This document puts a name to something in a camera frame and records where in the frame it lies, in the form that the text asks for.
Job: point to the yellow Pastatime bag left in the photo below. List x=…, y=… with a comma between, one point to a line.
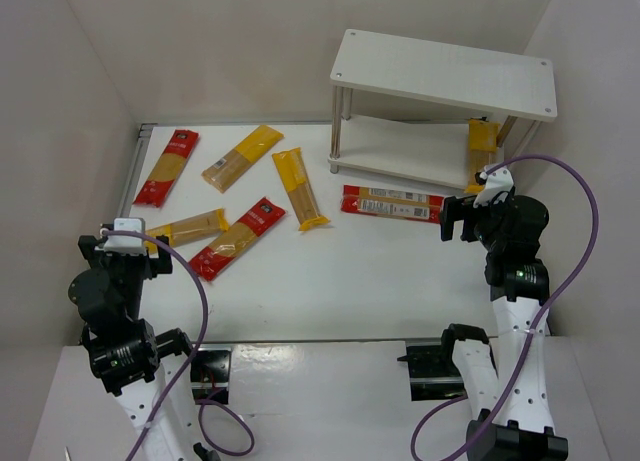
x=189, y=230

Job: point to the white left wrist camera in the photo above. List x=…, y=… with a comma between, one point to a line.
x=116, y=237

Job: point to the red spaghetti bag far left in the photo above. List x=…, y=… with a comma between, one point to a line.
x=167, y=169

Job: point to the red spaghetti bag centre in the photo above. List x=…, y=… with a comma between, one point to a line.
x=213, y=259

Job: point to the yellow pastatime bag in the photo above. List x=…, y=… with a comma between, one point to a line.
x=482, y=149
x=189, y=230

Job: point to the red spaghetti bag near shelf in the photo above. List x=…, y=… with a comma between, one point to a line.
x=391, y=203

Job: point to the yellow spaghetti bag with barcode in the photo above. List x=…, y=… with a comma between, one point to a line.
x=229, y=168

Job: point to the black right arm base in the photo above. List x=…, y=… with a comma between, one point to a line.
x=431, y=376

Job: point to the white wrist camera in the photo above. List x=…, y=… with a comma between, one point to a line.
x=498, y=183
x=116, y=237

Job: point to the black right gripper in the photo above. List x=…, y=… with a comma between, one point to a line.
x=467, y=219

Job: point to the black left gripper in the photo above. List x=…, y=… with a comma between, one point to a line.
x=160, y=262

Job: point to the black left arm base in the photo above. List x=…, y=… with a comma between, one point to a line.
x=210, y=373

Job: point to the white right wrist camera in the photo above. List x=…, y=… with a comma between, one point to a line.
x=498, y=183

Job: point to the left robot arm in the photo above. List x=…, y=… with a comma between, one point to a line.
x=147, y=373

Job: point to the yellow Pastatime bag front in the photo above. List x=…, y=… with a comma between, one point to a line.
x=482, y=149

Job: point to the aluminium table edge rail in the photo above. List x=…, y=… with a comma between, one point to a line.
x=135, y=166

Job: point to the white two-tier shelf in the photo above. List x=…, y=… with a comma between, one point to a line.
x=461, y=83

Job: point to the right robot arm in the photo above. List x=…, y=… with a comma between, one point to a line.
x=504, y=379

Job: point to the yellow spaghetti bag centre upright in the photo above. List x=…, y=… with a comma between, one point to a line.
x=295, y=180

